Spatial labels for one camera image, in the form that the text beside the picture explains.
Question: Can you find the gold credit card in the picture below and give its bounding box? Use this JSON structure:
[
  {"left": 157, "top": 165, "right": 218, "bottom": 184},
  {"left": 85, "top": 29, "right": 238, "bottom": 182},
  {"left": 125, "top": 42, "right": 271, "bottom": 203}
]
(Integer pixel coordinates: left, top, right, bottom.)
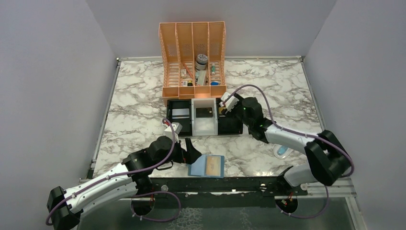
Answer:
[{"left": 218, "top": 107, "right": 227, "bottom": 115}]

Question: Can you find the black right card bin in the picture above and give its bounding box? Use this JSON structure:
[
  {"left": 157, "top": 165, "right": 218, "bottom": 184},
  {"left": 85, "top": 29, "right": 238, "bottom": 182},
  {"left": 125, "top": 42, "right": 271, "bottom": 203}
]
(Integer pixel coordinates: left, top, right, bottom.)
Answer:
[{"left": 216, "top": 98, "right": 243, "bottom": 136}]

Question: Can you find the grey round jar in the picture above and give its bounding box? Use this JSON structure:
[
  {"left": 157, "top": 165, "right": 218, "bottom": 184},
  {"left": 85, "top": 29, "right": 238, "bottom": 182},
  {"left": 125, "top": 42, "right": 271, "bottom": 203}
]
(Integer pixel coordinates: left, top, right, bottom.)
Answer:
[{"left": 195, "top": 54, "right": 208, "bottom": 70}]

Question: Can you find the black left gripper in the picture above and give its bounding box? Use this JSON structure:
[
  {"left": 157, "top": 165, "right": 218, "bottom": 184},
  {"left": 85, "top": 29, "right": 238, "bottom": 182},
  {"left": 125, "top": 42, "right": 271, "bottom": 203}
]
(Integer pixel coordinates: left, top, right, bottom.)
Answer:
[{"left": 154, "top": 135, "right": 201, "bottom": 169}]

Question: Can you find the silver credit card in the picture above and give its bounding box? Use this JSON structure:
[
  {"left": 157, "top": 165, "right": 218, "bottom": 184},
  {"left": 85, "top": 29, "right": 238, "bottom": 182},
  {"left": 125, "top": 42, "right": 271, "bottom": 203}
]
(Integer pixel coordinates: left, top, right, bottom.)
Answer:
[{"left": 171, "top": 108, "right": 190, "bottom": 119}]

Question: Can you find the black card bin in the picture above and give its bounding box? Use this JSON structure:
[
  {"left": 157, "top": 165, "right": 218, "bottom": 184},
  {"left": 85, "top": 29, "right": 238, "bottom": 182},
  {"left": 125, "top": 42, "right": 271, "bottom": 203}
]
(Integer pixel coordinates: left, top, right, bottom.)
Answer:
[
  {"left": 166, "top": 99, "right": 192, "bottom": 137},
  {"left": 216, "top": 98, "right": 243, "bottom": 136}
]

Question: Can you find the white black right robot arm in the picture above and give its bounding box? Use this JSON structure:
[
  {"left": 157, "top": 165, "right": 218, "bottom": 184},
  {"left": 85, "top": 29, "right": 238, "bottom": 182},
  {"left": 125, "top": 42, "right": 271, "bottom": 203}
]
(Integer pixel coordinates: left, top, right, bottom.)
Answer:
[{"left": 220, "top": 92, "right": 352, "bottom": 195}]

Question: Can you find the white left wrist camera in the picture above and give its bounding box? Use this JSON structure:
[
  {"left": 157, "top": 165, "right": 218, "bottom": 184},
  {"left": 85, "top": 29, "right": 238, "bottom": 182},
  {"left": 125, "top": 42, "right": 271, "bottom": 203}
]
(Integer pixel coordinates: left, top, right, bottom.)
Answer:
[{"left": 164, "top": 122, "right": 182, "bottom": 142}]

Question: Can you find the white middle card bin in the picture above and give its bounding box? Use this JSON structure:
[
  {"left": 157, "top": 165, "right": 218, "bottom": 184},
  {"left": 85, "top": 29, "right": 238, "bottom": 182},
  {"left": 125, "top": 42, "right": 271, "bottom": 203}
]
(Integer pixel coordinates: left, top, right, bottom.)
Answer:
[{"left": 192, "top": 98, "right": 217, "bottom": 137}]

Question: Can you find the clear blue plastic package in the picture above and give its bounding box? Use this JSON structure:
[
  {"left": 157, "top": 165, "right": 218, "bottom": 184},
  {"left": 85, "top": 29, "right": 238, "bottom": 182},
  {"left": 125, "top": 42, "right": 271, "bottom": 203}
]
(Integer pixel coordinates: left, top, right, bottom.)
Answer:
[{"left": 273, "top": 145, "right": 292, "bottom": 160}]

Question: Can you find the black left card bin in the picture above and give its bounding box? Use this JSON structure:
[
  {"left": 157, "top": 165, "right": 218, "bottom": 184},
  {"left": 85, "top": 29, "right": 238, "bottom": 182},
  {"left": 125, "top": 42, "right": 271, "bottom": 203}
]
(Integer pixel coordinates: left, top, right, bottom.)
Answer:
[{"left": 166, "top": 99, "right": 192, "bottom": 137}]

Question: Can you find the black metal base rail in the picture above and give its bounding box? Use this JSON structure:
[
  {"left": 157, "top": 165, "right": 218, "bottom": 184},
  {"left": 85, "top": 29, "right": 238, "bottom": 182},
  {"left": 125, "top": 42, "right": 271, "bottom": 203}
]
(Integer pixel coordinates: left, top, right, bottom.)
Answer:
[{"left": 76, "top": 176, "right": 356, "bottom": 210}]

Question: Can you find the blue leather card holder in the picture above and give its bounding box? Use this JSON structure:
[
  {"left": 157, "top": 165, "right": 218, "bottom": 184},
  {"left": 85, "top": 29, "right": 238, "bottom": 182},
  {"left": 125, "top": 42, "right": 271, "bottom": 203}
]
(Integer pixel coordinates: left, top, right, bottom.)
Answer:
[{"left": 188, "top": 154, "right": 225, "bottom": 178}]

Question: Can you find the green white small tube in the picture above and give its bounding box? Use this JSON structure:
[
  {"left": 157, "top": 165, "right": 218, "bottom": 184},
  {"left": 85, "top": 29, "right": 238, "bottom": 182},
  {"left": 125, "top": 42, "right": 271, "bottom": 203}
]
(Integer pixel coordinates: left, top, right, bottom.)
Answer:
[{"left": 211, "top": 63, "right": 216, "bottom": 76}]

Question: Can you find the orange plastic file organizer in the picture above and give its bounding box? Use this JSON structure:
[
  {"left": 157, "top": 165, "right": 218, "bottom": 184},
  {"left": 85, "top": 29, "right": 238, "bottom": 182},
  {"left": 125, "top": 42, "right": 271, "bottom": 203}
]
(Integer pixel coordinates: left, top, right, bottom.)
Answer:
[{"left": 158, "top": 21, "right": 227, "bottom": 104}]

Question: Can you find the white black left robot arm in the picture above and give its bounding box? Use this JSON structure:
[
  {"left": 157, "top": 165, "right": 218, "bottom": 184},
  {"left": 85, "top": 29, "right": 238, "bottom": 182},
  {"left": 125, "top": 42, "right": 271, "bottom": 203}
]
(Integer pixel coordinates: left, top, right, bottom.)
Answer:
[{"left": 45, "top": 136, "right": 202, "bottom": 230}]

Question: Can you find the black credit card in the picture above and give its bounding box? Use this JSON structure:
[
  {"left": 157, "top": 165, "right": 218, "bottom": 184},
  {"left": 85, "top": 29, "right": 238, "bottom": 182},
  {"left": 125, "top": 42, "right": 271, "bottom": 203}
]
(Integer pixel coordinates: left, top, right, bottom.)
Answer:
[{"left": 195, "top": 107, "right": 213, "bottom": 118}]

